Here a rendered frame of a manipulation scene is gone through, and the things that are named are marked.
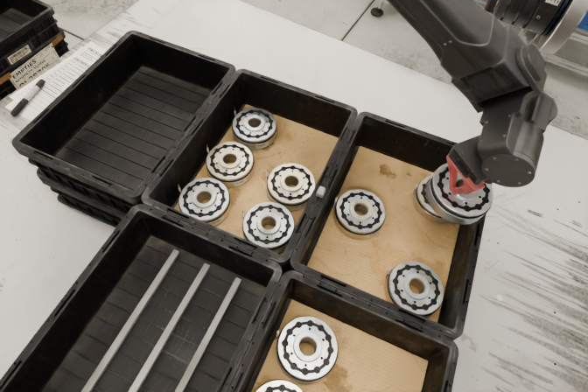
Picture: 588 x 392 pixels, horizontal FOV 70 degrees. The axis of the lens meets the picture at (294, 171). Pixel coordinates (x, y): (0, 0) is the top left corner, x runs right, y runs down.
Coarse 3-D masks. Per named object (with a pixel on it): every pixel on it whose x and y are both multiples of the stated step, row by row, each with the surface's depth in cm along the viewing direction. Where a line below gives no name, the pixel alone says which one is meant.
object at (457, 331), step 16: (368, 112) 92; (352, 128) 90; (400, 128) 90; (448, 144) 88; (336, 160) 85; (336, 176) 82; (320, 208) 78; (480, 224) 78; (304, 240) 74; (480, 240) 76; (304, 272) 71; (320, 272) 71; (336, 288) 70; (352, 288) 70; (464, 288) 71; (384, 304) 69; (464, 304) 69; (416, 320) 68; (432, 320) 68; (464, 320) 68; (448, 336) 66
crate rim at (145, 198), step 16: (272, 80) 96; (224, 96) 93; (320, 96) 95; (208, 112) 90; (352, 112) 92; (192, 128) 87; (336, 144) 87; (176, 160) 83; (160, 176) 82; (320, 176) 82; (144, 192) 78; (160, 208) 76; (304, 208) 78; (192, 224) 75; (208, 224) 75; (304, 224) 76; (240, 240) 74; (272, 256) 72; (288, 256) 73
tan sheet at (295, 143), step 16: (288, 128) 102; (304, 128) 102; (272, 144) 99; (288, 144) 99; (304, 144) 99; (320, 144) 99; (256, 160) 96; (272, 160) 96; (288, 160) 96; (304, 160) 97; (320, 160) 97; (208, 176) 93; (256, 176) 93; (240, 192) 91; (256, 192) 91; (176, 208) 88; (240, 208) 89; (224, 224) 86; (240, 224) 87
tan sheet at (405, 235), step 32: (384, 160) 98; (384, 192) 93; (384, 224) 88; (416, 224) 89; (448, 224) 89; (320, 256) 84; (352, 256) 84; (384, 256) 84; (416, 256) 85; (448, 256) 85; (416, 288) 81
